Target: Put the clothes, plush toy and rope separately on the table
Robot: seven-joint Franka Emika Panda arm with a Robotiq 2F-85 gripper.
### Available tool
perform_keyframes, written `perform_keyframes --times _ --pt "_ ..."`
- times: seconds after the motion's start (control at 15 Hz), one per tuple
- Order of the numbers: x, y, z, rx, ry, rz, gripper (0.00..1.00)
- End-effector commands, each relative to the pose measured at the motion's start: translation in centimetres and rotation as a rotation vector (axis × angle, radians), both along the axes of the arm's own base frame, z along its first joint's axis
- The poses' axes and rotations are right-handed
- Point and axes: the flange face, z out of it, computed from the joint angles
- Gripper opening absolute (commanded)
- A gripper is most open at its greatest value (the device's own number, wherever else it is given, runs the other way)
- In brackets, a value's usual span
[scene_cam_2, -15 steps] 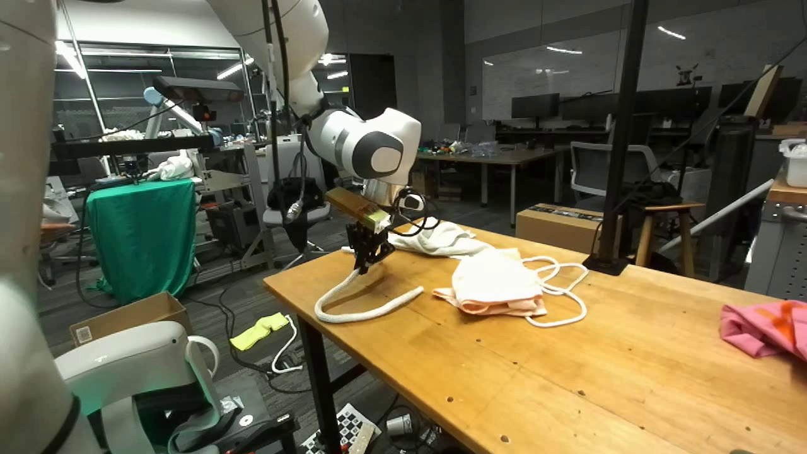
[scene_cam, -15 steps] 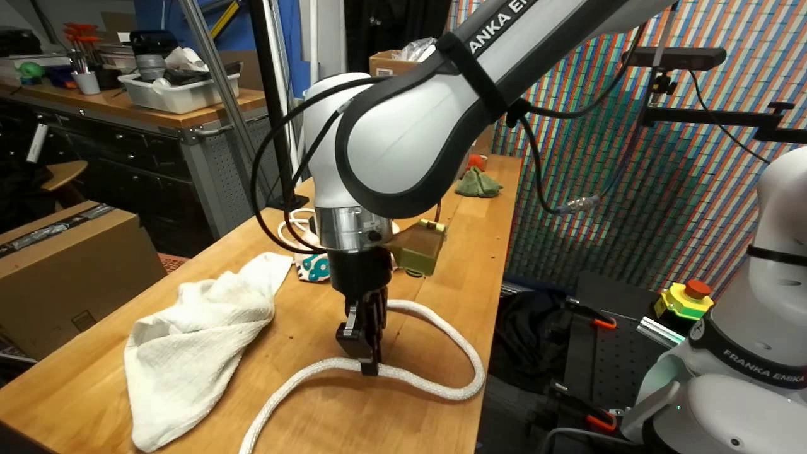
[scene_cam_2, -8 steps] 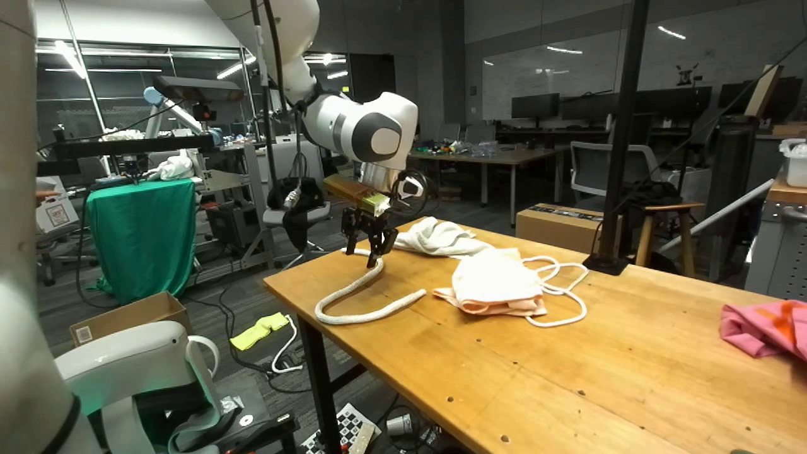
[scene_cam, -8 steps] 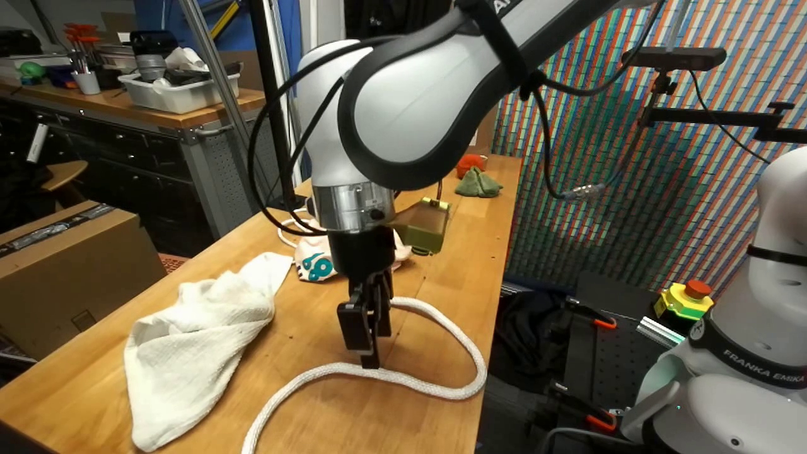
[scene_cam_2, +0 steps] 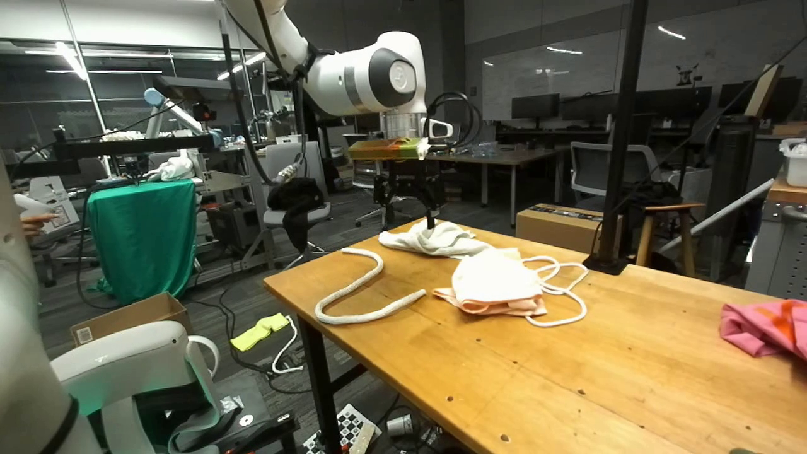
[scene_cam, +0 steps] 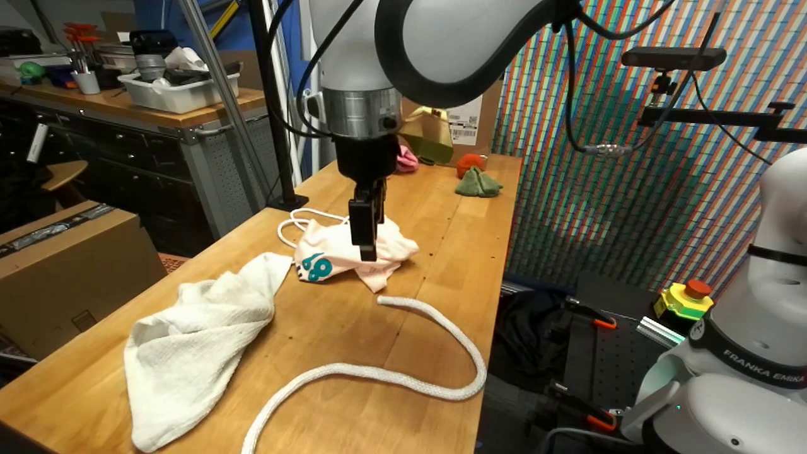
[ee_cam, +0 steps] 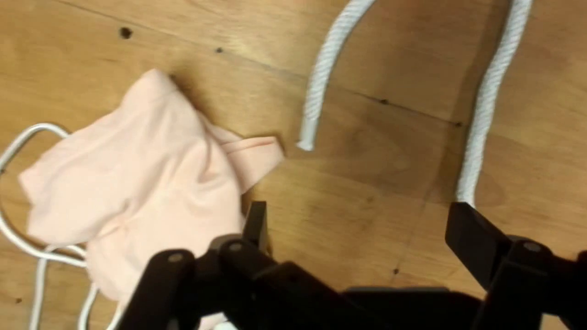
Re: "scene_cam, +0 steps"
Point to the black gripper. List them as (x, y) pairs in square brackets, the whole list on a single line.
[(366, 166)]

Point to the white knit towel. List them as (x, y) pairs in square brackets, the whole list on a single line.
[(192, 337)]

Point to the black vertical pole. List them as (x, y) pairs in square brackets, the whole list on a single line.
[(267, 101)]

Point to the cardboard box with labels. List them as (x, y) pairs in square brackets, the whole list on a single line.
[(481, 118)]

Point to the black duffel bag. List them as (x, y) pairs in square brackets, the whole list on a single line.
[(532, 332)]

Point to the white plastic bin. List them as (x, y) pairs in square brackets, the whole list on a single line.
[(171, 95)]

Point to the workbench with wooden top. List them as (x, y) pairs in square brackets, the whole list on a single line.
[(127, 161)]

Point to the black orange clamp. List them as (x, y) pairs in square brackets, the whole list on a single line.
[(597, 319), (592, 417)]

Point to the large brown cardboard box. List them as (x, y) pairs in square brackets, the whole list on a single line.
[(76, 285)]

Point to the wooden stool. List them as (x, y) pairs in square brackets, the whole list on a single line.
[(63, 174)]

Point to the white cup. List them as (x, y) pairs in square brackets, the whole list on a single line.
[(87, 82)]

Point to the yellow red emergency stop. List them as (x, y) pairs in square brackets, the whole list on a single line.
[(684, 304)]

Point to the white paper tag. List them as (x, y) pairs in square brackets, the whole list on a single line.
[(39, 142)]

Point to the small green object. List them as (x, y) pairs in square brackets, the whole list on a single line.
[(30, 71)]

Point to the aluminium extrusion rail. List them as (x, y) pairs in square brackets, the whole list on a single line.
[(219, 92)]

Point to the black stereo camera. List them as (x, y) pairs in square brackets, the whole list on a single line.
[(670, 57)]

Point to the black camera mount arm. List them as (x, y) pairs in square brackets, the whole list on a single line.
[(714, 118)]

